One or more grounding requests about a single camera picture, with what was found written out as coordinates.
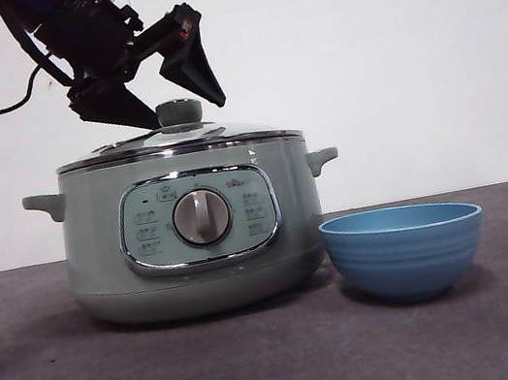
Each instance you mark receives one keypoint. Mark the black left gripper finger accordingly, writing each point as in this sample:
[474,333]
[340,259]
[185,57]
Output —
[192,63]
[113,104]

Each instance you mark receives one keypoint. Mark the blue ribbed bowl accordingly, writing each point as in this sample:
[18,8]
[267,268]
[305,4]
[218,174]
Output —
[407,261]

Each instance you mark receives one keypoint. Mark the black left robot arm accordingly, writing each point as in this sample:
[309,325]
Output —
[79,34]

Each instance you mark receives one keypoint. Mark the pale green electric steamer pot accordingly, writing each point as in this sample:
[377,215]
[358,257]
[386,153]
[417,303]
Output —
[98,257]

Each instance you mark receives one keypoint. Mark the glass lid with green knob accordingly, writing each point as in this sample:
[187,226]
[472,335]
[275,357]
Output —
[180,112]

